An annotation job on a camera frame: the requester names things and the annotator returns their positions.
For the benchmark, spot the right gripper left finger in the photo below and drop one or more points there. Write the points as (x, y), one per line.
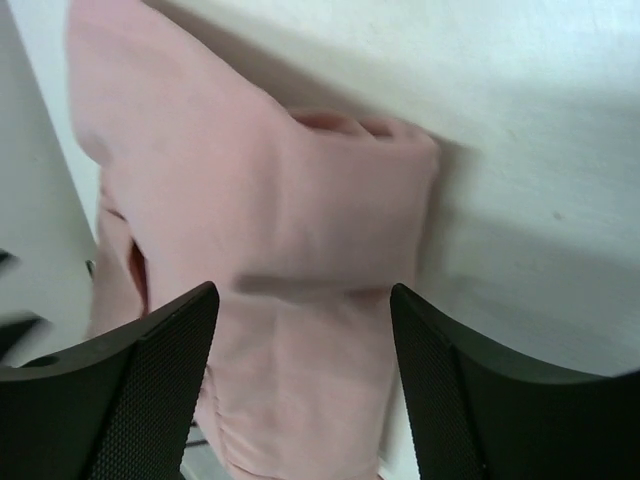
(117, 406)

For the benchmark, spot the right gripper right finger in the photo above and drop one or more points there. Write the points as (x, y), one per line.
(478, 409)

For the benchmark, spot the pink trousers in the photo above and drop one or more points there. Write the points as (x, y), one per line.
(303, 220)

